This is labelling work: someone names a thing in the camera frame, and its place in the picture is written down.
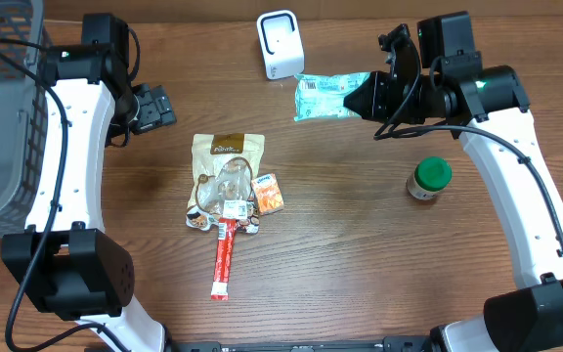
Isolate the teal packet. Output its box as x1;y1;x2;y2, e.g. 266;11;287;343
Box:
294;72;369;122

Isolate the beige snack pouch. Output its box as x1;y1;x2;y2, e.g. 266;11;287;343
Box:
186;133;265;235

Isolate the green lid small jar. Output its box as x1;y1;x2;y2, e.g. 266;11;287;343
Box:
406;156;453;200

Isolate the orange tissue pack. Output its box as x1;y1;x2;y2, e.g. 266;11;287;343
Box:
251;173;284;215

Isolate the red stick snack packet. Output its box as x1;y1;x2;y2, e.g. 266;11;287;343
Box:
211;218;238;300

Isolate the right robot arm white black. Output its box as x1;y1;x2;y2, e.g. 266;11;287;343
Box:
344;12;563;351

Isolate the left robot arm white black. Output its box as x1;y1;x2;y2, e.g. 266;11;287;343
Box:
1;13;176;351

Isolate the white barcode scanner stand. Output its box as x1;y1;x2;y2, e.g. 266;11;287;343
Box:
256;10;305;80

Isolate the grey plastic mesh basket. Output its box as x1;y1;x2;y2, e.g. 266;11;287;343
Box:
0;0;50;239

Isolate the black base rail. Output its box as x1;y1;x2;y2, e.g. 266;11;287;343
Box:
172;336;442;352

